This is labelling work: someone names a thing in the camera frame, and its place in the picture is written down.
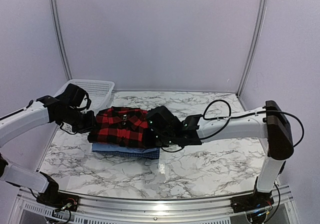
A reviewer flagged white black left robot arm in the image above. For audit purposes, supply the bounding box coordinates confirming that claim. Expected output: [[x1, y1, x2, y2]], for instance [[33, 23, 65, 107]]
[[0, 95, 96, 207]]

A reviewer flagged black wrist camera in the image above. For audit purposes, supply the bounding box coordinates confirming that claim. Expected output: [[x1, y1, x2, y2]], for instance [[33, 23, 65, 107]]
[[146, 105, 182, 132], [58, 83, 92, 111]]

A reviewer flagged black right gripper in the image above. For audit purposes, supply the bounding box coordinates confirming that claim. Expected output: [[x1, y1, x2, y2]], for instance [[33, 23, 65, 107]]
[[141, 128, 176, 148]]

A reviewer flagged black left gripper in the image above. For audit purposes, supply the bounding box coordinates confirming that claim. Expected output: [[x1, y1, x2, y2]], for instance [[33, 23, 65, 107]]
[[58, 106, 100, 134]]

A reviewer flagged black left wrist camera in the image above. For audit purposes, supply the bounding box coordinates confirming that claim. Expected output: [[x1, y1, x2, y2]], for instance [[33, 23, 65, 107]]
[[58, 83, 92, 111]]

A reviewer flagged white plastic laundry basket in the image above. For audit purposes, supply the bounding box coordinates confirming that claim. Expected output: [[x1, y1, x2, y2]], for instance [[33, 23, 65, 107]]
[[54, 79, 115, 113]]

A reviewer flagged blue checked shirt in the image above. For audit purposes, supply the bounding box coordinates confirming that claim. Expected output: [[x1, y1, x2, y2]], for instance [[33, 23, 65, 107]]
[[92, 148, 160, 160]]

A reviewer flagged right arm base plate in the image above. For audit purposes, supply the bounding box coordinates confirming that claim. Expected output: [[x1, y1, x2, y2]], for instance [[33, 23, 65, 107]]
[[230, 192, 275, 213]]

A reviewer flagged light blue shirt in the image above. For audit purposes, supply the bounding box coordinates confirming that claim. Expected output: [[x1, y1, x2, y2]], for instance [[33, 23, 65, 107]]
[[91, 143, 160, 154]]

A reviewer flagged aluminium front frame rail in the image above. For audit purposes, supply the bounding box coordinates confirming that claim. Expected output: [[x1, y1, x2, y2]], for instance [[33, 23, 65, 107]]
[[7, 185, 303, 224]]

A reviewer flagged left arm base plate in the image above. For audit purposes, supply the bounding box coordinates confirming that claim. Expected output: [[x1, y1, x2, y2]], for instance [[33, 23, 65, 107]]
[[36, 192, 80, 212]]

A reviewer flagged red black plaid shirt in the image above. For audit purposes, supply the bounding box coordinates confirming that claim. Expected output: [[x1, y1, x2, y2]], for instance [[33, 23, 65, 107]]
[[87, 106, 155, 149]]

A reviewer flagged right aluminium corner post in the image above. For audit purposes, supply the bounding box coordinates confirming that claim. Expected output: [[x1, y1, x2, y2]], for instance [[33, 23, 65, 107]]
[[236, 0, 268, 98]]

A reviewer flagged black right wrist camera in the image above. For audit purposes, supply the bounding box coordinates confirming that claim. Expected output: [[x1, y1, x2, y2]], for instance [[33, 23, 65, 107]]
[[146, 105, 182, 132]]

